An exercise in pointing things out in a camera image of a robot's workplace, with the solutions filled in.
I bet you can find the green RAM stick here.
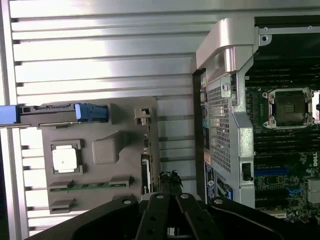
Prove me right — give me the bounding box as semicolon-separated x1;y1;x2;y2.
49;182;131;193

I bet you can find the silver CPU chip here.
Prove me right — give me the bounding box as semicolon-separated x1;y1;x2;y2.
51;147;77;174

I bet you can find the CPU socket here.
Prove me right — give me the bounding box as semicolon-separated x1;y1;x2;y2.
261;87;316;130

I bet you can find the blue expansion slot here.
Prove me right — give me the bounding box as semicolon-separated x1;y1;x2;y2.
254;168;289;176

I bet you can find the hard disk with blue caddy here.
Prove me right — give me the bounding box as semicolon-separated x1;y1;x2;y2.
0;102;110;129

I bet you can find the open grey PC case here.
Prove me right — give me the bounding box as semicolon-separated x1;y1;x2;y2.
191;16;320;222

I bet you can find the green motherboard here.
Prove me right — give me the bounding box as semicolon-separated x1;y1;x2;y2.
244;67;320;222

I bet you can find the grey parts rack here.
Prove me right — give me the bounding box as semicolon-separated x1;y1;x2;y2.
37;96;161;216

